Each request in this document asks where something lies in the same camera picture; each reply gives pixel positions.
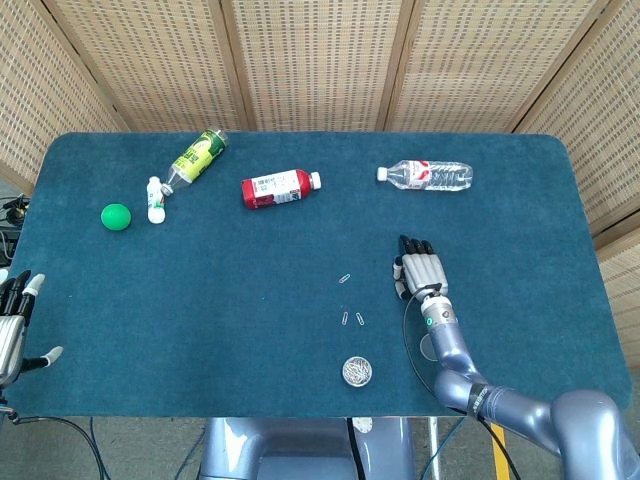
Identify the yellow floor tape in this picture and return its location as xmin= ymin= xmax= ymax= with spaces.
xmin=491 ymin=422 xmax=509 ymax=480

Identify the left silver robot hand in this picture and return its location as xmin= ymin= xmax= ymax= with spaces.
xmin=0 ymin=269 xmax=65 ymax=389

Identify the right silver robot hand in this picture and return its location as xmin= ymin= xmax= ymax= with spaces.
xmin=391 ymin=234 xmax=450 ymax=302

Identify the green yellow label bottle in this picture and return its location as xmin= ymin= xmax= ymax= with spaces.
xmin=160 ymin=128 xmax=231 ymax=196

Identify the blue felt table mat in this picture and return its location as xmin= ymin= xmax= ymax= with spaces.
xmin=0 ymin=130 xmax=632 ymax=419

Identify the round clear paper clip container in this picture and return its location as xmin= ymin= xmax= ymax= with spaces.
xmin=341 ymin=355 xmax=374 ymax=388

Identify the blue-grey robot torso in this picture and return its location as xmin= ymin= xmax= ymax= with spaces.
xmin=198 ymin=416 xmax=417 ymax=480

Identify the black cable bundle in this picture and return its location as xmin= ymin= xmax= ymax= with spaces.
xmin=0 ymin=196 xmax=32 ymax=269

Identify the small white bottle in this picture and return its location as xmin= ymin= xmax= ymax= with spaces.
xmin=146 ymin=175 xmax=168 ymax=225

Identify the metal table leg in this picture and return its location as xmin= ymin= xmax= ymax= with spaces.
xmin=427 ymin=417 xmax=444 ymax=480

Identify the woven bamboo screen panel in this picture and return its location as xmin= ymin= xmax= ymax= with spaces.
xmin=219 ymin=0 xmax=416 ymax=133
xmin=384 ymin=0 xmax=614 ymax=134
xmin=594 ymin=219 xmax=640 ymax=372
xmin=514 ymin=0 xmax=640 ymax=241
xmin=0 ymin=0 xmax=124 ymax=196
xmin=42 ymin=0 xmax=254 ymax=133

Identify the red juice bottle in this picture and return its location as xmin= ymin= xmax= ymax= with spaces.
xmin=240 ymin=168 xmax=323 ymax=211

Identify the blue floor cable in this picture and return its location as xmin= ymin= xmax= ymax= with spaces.
xmin=89 ymin=417 xmax=110 ymax=480

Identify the green ball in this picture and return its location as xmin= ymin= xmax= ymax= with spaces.
xmin=100 ymin=202 xmax=133 ymax=232

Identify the clear water bottle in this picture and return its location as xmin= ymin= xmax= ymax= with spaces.
xmin=376 ymin=159 xmax=475 ymax=192

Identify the black floor cable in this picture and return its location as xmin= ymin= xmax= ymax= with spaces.
xmin=0 ymin=413 xmax=103 ymax=480

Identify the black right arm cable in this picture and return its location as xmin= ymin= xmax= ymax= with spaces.
xmin=402 ymin=284 xmax=516 ymax=480

